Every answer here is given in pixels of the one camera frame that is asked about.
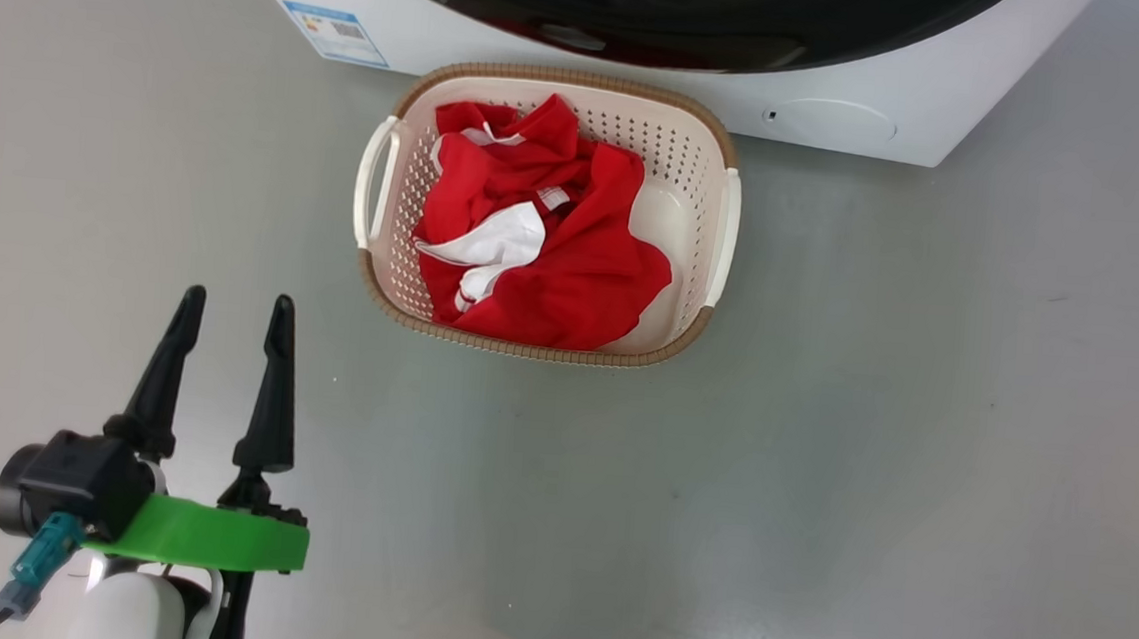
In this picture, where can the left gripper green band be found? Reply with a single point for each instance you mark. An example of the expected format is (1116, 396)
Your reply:
(204, 535)

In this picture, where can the red and white jersey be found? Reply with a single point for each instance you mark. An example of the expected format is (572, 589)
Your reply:
(495, 244)

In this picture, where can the plain red garment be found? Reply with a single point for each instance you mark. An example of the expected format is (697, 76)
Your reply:
(596, 291)

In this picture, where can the dark round washing machine door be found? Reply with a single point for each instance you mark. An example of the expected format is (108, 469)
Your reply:
(671, 16)

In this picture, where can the cream perforated laundry basket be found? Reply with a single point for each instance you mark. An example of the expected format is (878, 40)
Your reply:
(682, 217)

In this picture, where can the white front-load washing machine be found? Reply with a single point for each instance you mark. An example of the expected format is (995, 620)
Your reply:
(946, 95)

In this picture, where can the blue energy label sticker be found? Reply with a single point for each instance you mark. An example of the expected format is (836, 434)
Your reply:
(337, 35)

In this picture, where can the round filter cover panel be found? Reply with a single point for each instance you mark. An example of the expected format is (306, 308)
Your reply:
(834, 120)

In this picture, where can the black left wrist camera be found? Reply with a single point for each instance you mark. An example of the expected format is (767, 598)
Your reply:
(77, 481)

